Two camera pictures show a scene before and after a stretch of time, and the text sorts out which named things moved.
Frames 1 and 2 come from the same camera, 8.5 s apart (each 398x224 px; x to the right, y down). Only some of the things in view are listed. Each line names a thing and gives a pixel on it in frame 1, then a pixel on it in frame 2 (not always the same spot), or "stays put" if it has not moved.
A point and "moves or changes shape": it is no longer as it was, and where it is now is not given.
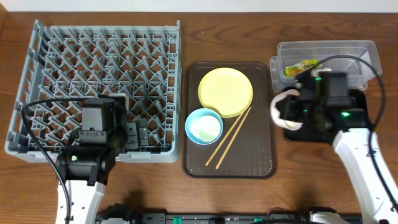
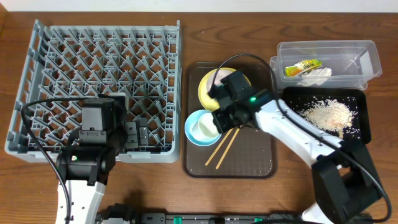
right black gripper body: [288, 109] to [219, 121]
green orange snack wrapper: [302, 66] stays put
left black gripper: [132, 135] stays put
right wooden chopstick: [217, 166] stays put
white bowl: [275, 113] moves or changes shape
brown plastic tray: [252, 152] stays put
